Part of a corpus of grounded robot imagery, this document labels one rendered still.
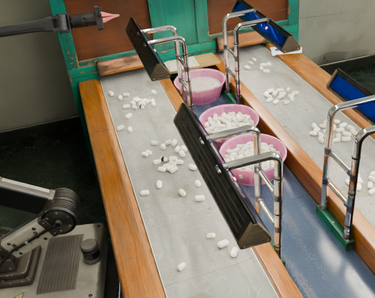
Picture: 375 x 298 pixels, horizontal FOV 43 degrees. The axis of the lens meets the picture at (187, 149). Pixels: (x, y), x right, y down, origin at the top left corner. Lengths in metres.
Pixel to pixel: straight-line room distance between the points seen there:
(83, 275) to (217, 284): 0.66
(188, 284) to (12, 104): 2.54
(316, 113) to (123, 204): 0.98
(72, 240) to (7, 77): 1.81
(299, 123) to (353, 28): 2.15
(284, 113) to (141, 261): 1.04
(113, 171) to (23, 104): 1.91
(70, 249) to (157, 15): 1.31
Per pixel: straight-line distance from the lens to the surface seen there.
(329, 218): 1.71
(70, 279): 1.95
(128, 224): 1.66
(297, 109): 2.26
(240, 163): 1.26
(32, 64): 3.60
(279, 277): 1.45
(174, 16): 2.70
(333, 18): 4.08
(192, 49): 2.77
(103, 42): 2.67
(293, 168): 1.94
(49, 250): 2.09
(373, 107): 1.59
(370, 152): 2.00
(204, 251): 1.55
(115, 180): 1.86
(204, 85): 2.52
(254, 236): 1.11
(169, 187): 1.82
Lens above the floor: 1.86
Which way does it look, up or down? 34 degrees down
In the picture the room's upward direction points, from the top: 7 degrees counter-clockwise
